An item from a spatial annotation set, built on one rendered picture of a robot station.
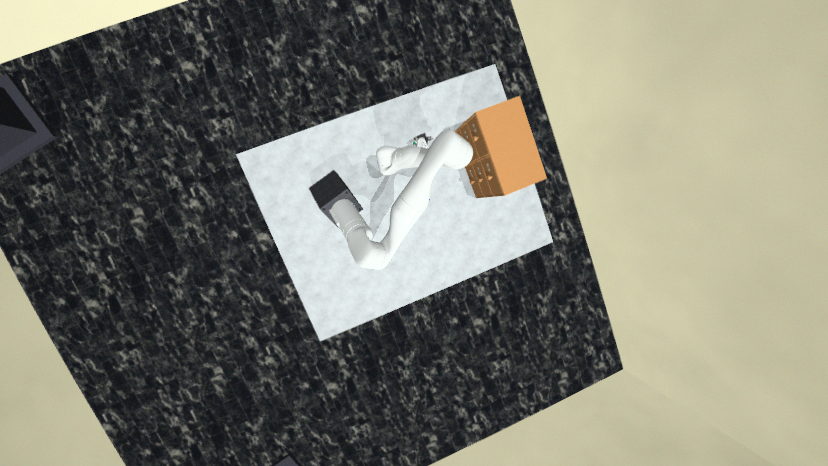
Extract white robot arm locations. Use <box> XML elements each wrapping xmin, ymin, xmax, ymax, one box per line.
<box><xmin>329</xmin><ymin>129</ymin><xmax>473</xmax><ymax>270</ymax></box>

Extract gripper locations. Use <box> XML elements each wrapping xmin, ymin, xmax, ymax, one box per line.
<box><xmin>414</xmin><ymin>133</ymin><xmax>433</xmax><ymax>144</ymax></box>

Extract brown wooden chest of drawers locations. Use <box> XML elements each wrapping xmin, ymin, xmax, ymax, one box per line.
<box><xmin>455</xmin><ymin>96</ymin><xmax>547</xmax><ymax>198</ymax></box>

